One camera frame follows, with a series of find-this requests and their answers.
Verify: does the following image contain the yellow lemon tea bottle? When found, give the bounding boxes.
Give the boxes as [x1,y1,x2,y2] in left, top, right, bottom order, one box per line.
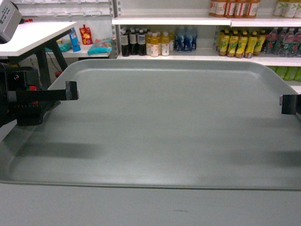
[219,29,230,56]
[227,30,239,57]
[244,31,257,58]

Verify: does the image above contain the orange C100 juice bottle front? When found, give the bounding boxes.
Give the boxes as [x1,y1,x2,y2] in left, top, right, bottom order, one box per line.
[208,0,226,17]

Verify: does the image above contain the teal snack bag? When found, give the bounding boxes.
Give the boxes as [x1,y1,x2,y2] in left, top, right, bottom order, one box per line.
[87,38,113,55]

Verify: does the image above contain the dark tea bottle front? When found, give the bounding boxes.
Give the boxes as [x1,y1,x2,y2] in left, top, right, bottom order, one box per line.
[137,30,146,56]

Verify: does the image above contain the yellow-white drink bottle front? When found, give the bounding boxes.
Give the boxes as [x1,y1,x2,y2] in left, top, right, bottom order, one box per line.
[150,33,159,57]

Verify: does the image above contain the blue drink bottle right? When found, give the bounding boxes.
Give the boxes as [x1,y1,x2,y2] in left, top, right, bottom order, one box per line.
[185,26,198,52]

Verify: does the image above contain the yellow lemon tea bottle middle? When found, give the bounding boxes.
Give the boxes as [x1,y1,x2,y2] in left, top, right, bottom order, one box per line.
[227,30,239,57]

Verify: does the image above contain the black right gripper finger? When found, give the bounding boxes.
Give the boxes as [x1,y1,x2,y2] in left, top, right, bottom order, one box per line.
[279,94,301,115]

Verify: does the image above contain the grey-silver rectangular tray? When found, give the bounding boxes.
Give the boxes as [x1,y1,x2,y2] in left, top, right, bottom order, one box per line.
[0,59,301,190]

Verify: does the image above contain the yellow lemon tea bottle right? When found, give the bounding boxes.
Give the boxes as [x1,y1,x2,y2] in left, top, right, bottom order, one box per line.
[244,31,257,58]

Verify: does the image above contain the white lower shelf board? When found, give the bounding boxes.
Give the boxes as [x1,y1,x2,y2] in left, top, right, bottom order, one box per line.
[117,48,301,67]

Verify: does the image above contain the blue snack pouch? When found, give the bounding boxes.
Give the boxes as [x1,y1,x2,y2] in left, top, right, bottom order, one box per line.
[69,27,81,52]

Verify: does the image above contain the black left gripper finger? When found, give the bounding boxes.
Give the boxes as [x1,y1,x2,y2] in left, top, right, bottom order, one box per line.
[8,101,61,126]
[16,81,79,102]

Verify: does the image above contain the white checkout table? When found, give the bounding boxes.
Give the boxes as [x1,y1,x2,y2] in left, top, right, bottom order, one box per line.
[0,22,76,88]

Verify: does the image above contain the blue drink bottle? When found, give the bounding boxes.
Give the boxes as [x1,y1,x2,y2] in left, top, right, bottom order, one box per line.
[176,26,186,52]
[185,26,198,52]

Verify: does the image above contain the blue drink bottle left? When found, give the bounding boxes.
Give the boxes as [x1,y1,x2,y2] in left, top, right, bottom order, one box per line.
[176,26,186,52]

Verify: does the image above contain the yellow-white drink bottle right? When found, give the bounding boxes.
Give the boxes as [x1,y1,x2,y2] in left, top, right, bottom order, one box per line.
[161,32,170,57]

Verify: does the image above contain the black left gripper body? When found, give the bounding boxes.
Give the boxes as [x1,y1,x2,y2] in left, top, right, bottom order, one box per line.
[0,63,41,126]

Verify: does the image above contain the orange juice bottle far left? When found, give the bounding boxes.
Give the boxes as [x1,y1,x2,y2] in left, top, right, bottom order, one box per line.
[224,0,236,18]

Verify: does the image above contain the yellow lemon tea bottle left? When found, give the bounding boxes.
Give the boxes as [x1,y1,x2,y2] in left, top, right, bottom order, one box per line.
[219,29,230,56]

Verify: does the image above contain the orange juice bottle right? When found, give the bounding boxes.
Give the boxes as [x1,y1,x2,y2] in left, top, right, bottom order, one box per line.
[234,0,247,18]

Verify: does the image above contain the dark tea bottle left edge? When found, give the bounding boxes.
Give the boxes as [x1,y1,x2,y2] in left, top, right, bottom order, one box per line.
[120,29,130,57]

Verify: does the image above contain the yellow-white drink bottle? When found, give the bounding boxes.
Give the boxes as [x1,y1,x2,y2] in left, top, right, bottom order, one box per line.
[161,32,170,57]
[150,33,159,57]

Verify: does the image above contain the red snack pouch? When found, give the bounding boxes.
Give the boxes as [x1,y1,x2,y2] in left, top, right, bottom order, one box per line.
[79,24,93,45]

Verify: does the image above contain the orange juice bottle red label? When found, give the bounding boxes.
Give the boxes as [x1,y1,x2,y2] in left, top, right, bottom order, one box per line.
[244,0,260,18]

